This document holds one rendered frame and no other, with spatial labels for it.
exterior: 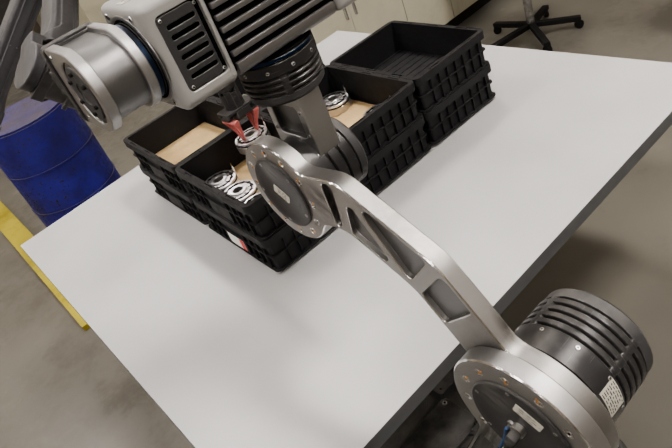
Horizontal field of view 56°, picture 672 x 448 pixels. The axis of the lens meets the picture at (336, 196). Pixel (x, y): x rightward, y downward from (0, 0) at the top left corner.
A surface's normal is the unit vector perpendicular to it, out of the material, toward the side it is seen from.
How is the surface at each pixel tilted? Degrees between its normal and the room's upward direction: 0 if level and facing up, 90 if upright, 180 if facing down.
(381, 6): 90
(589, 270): 0
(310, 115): 90
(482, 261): 0
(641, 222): 0
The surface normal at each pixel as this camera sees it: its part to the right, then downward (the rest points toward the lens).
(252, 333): -0.32, -0.77
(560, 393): 0.07, -0.52
